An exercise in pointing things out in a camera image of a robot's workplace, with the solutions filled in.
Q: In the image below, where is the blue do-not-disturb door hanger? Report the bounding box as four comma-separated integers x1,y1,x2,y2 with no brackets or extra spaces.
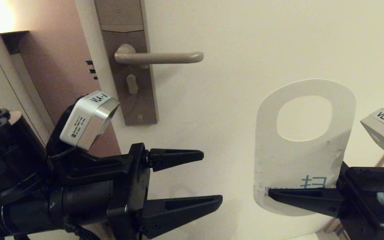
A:
253,79,356,216

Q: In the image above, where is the brown metal lock plate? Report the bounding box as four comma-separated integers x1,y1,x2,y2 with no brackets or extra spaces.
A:
94,0,159,126

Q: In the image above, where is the beige metal door handle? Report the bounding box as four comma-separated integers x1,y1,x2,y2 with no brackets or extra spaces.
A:
114,44,204,64

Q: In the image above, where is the beige keyhole cover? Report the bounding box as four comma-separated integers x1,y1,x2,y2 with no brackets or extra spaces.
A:
126,74,138,95

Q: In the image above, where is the glowing wall lamp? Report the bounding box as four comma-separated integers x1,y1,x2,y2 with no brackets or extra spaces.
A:
0,31,30,55

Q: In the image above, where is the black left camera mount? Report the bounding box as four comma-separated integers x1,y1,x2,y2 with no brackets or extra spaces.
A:
47,97,136,187

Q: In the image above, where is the brown door frame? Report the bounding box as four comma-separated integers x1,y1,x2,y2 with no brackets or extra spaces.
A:
324,152,384,235

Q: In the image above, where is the cream white door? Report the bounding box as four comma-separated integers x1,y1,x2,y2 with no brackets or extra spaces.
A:
75,0,384,240

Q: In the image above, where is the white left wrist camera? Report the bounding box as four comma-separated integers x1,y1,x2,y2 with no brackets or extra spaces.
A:
59,91,121,151

